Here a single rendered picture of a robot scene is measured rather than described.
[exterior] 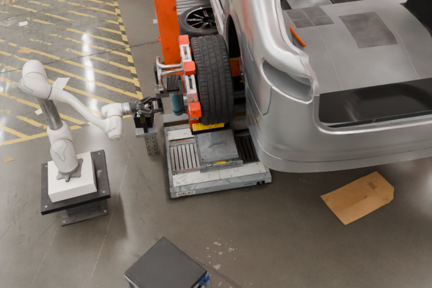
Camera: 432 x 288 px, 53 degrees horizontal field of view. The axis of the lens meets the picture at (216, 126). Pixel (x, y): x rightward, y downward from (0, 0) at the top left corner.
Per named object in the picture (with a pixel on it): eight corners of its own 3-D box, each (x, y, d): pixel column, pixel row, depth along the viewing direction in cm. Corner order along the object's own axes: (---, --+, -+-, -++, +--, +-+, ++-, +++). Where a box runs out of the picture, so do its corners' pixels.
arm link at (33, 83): (53, 89, 274) (51, 76, 283) (23, 80, 263) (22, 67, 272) (44, 104, 279) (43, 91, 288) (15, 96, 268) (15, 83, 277)
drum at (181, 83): (195, 96, 324) (194, 80, 314) (167, 99, 322) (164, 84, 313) (193, 84, 334) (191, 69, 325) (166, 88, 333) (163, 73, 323)
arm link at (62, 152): (58, 175, 316) (47, 155, 300) (55, 158, 328) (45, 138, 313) (80, 169, 319) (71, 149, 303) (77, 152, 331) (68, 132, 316)
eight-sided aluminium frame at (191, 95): (201, 133, 323) (195, 73, 286) (192, 134, 322) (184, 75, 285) (193, 89, 363) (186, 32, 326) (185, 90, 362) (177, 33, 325)
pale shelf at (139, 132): (157, 134, 348) (156, 132, 346) (135, 137, 346) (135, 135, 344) (154, 101, 379) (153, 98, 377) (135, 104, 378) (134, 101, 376)
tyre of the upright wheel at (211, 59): (234, 74, 280) (218, 15, 323) (198, 79, 278) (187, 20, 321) (235, 139, 329) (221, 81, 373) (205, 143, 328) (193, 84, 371)
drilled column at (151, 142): (159, 154, 390) (152, 119, 362) (148, 155, 389) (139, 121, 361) (158, 146, 397) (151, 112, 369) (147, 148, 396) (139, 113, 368)
